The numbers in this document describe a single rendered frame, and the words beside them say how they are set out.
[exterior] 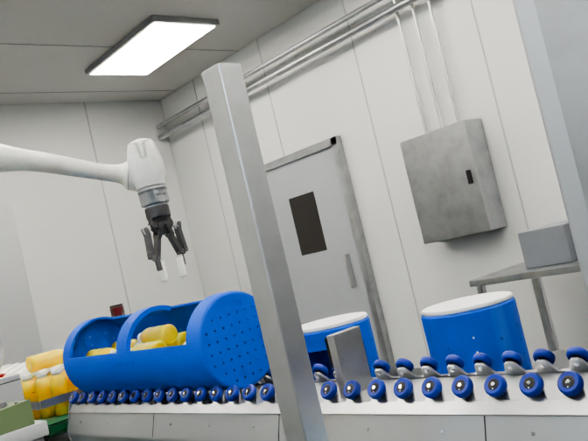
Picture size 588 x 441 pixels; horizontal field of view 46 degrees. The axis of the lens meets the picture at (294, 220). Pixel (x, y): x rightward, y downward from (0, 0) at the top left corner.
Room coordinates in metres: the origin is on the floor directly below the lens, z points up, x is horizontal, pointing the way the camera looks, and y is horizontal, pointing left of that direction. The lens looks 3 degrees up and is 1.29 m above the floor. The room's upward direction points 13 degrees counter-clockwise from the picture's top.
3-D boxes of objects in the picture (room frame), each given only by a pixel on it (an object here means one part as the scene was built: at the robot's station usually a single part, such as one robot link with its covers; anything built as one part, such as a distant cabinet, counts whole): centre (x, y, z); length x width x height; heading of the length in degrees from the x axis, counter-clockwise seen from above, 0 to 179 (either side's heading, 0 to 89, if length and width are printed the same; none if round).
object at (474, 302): (2.14, -0.45, 1.03); 0.28 x 0.28 x 0.01
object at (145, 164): (2.16, 0.41, 1.67); 0.13 x 0.11 x 0.16; 9
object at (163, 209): (2.15, 0.40, 1.49); 0.08 x 0.07 x 0.09; 134
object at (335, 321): (2.51, -0.04, 1.03); 0.28 x 0.28 x 0.01
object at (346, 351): (1.76, -0.05, 1.00); 0.10 x 0.04 x 0.15; 134
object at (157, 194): (2.14, 0.40, 1.57); 0.09 x 0.09 x 0.06
